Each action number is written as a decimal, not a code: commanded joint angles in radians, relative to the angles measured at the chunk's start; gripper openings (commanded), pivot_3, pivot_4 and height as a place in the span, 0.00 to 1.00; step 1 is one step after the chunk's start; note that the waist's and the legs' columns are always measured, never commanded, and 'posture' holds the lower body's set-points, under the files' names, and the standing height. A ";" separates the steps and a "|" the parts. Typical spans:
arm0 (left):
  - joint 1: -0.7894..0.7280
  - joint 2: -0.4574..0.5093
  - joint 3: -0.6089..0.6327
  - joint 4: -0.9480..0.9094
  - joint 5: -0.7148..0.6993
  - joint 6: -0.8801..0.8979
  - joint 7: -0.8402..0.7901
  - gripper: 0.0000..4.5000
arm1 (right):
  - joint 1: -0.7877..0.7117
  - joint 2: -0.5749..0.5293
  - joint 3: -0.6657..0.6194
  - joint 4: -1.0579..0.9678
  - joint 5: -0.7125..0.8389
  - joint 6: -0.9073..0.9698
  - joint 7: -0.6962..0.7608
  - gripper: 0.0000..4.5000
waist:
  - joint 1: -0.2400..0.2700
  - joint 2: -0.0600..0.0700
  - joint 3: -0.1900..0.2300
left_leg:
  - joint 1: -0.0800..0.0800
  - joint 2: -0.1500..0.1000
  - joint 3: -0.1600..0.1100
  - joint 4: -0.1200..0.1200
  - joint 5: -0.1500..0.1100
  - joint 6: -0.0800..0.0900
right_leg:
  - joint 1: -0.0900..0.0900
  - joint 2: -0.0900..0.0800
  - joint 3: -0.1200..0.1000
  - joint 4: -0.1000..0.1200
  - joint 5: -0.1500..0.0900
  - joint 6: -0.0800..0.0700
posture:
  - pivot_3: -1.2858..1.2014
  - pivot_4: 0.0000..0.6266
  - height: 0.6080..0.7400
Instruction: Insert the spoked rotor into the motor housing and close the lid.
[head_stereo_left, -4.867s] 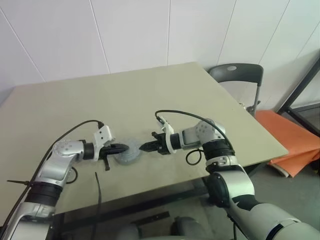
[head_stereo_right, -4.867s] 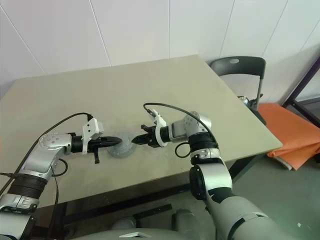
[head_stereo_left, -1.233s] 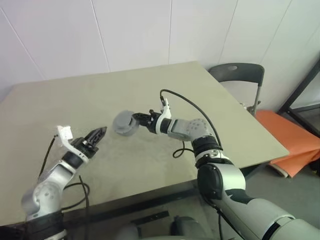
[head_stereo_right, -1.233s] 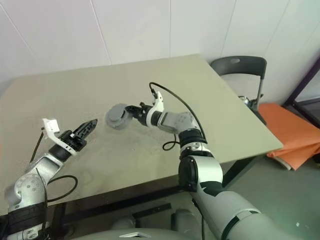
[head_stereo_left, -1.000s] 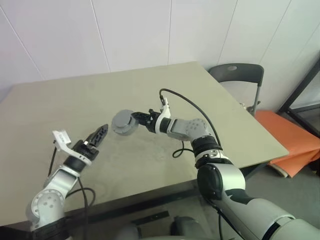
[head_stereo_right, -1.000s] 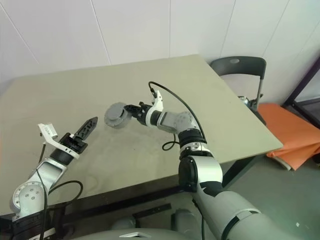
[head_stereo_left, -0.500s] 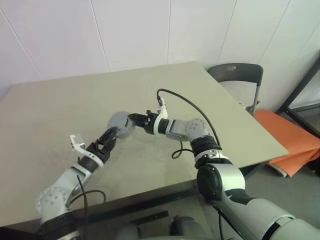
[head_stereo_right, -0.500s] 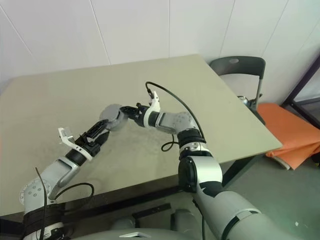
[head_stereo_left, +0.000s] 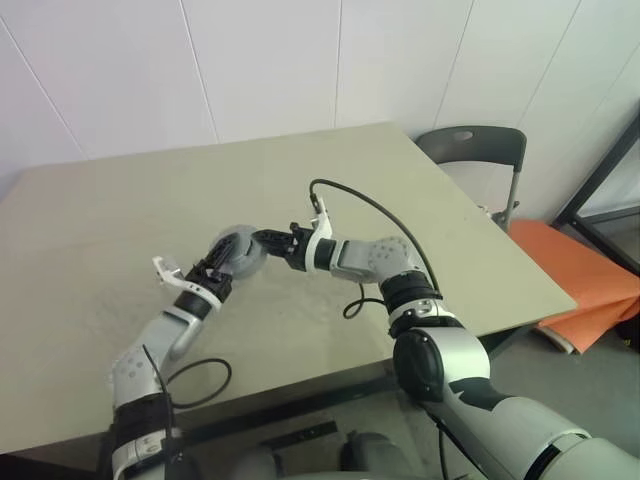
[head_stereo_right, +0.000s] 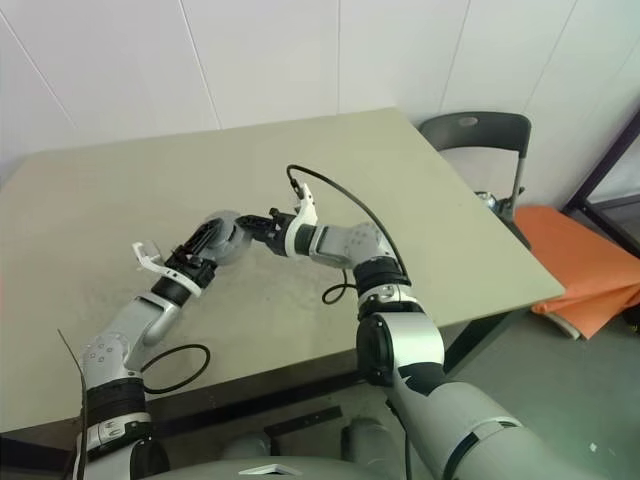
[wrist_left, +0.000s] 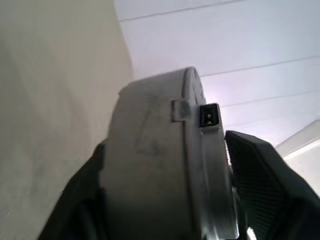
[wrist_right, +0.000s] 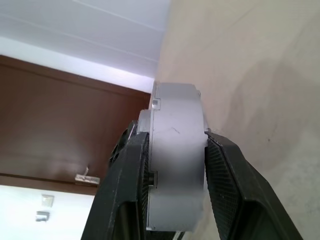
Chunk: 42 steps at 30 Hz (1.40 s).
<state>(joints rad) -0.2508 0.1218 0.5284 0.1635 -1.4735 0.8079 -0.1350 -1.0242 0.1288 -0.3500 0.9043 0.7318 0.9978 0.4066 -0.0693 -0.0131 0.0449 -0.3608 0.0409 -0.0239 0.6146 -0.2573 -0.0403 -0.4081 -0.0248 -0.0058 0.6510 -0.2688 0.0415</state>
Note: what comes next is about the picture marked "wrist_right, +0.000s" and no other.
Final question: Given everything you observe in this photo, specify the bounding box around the grey wall socket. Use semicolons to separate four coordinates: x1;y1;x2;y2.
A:
35;210;50;223

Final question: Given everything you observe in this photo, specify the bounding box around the brown wooden door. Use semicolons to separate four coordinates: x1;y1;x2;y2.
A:
0;54;154;194

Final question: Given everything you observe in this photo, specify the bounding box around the white wall switch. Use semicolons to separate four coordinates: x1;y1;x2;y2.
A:
41;194;55;209

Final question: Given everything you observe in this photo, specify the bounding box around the silver door handle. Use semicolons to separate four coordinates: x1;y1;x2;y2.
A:
74;166;100;185

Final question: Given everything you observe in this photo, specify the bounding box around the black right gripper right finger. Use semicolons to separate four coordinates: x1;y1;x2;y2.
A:
204;131;320;240

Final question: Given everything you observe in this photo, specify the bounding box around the white round motor housing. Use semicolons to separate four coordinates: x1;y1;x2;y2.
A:
148;82;212;232

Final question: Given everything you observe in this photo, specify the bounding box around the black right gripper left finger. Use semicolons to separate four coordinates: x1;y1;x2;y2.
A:
81;119;151;240

